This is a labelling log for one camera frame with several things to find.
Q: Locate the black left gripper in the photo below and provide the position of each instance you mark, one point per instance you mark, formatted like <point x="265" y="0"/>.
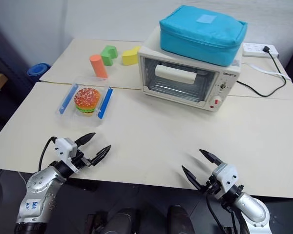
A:
<point x="80" y="161"/>

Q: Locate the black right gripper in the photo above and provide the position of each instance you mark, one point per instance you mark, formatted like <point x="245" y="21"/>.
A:
<point x="213" y="187"/>

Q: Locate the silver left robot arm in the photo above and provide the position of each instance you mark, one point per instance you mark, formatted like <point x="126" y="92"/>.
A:
<point x="39" y="187"/>

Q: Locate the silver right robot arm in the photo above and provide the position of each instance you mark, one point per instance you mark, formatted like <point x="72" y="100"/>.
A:
<point x="250" y="204"/>

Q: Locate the clear container with blue clips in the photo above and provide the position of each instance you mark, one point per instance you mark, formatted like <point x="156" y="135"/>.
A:
<point x="68" y="114"/>

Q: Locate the white mini oven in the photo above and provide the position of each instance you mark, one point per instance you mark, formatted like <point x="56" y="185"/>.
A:
<point x="224" y="85"/>

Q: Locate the toy hamburger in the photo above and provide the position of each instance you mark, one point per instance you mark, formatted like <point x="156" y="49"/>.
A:
<point x="87" y="100"/>

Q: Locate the dark rounded shape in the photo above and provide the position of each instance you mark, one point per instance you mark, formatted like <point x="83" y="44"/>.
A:
<point x="180" y="219"/>
<point x="122" y="221"/>

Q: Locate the orange foam cylinder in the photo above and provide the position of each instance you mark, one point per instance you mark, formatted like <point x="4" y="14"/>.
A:
<point x="98" y="65"/>

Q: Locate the green foam block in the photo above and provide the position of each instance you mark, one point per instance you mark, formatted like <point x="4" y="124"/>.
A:
<point x="107" y="56"/>

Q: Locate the blue round lid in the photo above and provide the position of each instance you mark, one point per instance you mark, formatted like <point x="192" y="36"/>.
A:
<point x="37" y="69"/>

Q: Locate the yellow foam block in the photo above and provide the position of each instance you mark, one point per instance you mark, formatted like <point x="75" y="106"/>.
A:
<point x="130" y="57"/>

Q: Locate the white power strip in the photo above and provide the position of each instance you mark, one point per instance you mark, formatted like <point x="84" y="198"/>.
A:
<point x="255" y="50"/>

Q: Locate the turquoise fabric zip bag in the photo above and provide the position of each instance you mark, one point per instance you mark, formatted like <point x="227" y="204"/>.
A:
<point x="200" y="34"/>

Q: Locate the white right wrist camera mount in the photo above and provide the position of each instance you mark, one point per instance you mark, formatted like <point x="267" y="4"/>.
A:
<point x="225" y="175"/>

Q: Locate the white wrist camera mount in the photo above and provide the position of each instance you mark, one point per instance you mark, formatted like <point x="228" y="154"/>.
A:
<point x="225" y="175"/>
<point x="64" y="147"/>

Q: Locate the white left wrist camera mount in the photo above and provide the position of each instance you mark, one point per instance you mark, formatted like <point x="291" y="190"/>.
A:
<point x="64" y="147"/>

